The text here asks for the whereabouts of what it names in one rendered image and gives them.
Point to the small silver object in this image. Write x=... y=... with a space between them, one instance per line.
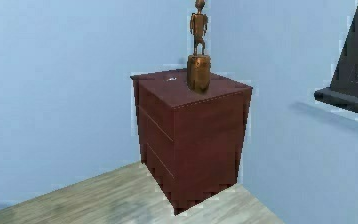
x=171 y=79

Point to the dark red chest of drawers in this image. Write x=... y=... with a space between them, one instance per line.
x=200 y=140

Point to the brown wooden figure statue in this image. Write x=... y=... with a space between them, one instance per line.
x=198 y=71

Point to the black framed window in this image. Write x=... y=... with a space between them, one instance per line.
x=350 y=80

